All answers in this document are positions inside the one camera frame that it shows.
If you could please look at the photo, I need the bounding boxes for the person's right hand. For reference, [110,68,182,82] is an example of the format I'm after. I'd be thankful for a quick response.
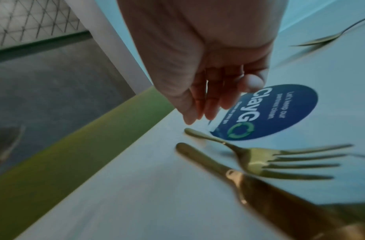
[117,0,290,125]

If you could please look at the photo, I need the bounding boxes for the gold spoon setting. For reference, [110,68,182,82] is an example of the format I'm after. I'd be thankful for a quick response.
[290,15,365,47]

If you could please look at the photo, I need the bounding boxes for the gold fork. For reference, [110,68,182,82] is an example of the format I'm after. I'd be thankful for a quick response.
[184,127,354,181]

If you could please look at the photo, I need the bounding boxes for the gold knife setting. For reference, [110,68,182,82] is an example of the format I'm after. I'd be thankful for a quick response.
[175,142,365,240]

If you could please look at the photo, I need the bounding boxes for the blue round sticker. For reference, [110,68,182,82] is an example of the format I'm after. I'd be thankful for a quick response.
[209,83,319,141]

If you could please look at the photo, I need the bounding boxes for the green bench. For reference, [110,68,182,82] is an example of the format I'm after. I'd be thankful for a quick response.
[0,86,176,240]

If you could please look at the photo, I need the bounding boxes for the grey wire mesh panel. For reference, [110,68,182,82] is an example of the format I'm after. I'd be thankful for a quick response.
[0,0,88,51]

